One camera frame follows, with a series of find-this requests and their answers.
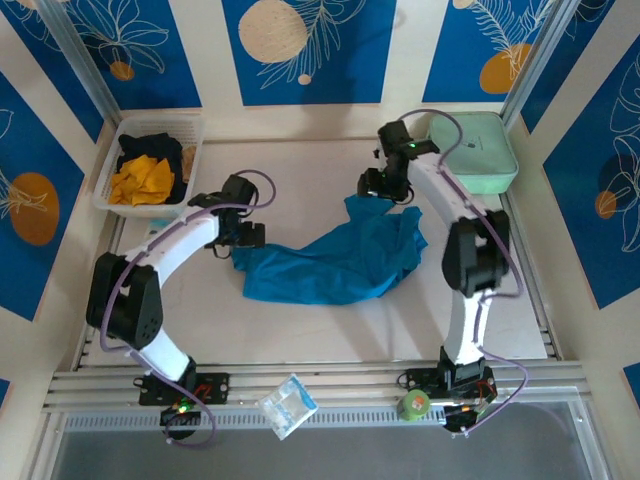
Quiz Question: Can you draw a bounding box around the blue t-shirt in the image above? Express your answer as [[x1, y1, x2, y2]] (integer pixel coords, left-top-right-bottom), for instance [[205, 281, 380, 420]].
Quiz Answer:
[[230, 194, 430, 305]]

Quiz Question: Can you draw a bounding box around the white plastic mesh basket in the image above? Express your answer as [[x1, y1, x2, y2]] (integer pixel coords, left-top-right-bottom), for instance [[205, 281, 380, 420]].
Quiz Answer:
[[92, 113, 206, 220]]

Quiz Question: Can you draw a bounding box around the mint green zip case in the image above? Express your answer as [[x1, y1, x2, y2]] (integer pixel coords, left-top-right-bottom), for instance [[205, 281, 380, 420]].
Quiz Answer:
[[427, 110, 520, 195]]

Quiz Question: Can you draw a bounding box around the yellow t-shirt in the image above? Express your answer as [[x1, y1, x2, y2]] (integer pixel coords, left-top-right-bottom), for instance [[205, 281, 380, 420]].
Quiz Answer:
[[108, 154, 176, 206]]

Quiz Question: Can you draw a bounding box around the dark navy t-shirt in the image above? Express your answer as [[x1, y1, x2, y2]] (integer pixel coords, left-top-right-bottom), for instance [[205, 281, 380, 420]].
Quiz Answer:
[[117, 132, 189, 205]]

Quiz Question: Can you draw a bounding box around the clear plastic bag blue print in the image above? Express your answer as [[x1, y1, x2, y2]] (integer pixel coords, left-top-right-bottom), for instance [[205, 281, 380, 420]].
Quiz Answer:
[[255, 373, 320, 441]]

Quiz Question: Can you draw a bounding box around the black controller board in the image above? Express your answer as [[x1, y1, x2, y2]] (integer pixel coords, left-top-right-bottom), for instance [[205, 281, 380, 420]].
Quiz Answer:
[[442, 399, 490, 437], [159, 403, 202, 429]]

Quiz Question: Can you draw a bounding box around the green tape roll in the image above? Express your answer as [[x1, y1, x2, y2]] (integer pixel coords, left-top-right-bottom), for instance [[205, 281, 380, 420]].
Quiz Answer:
[[396, 389, 431, 424]]

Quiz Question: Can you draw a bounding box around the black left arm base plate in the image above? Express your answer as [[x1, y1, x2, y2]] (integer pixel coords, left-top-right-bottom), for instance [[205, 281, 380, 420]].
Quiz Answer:
[[132, 371, 231, 407]]

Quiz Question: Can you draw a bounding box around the aluminium rail frame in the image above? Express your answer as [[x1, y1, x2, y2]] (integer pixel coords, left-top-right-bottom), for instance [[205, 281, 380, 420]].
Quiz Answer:
[[42, 360, 586, 415]]

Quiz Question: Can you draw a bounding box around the aluminium corner post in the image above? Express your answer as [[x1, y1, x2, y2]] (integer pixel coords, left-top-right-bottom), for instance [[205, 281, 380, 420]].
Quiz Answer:
[[499, 0, 579, 127], [37, 0, 122, 119]]

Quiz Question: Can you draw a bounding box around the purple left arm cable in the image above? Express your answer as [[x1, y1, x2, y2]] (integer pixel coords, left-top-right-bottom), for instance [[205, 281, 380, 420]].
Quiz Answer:
[[98, 169, 278, 449]]

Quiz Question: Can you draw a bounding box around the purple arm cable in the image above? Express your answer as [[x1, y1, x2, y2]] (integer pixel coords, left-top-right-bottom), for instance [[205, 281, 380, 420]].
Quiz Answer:
[[398, 108, 531, 436], [98, 169, 278, 449]]

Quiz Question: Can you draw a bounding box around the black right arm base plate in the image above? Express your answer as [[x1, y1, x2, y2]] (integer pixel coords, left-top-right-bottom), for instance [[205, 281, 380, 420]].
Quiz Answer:
[[397, 367, 499, 402]]

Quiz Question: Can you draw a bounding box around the grey slotted cable duct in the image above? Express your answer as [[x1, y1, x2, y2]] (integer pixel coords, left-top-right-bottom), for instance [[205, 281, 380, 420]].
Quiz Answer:
[[63, 405, 576, 432]]

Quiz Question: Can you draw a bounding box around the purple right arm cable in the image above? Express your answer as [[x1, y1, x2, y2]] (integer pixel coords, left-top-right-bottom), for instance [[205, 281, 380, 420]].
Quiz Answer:
[[398, 108, 531, 436]]

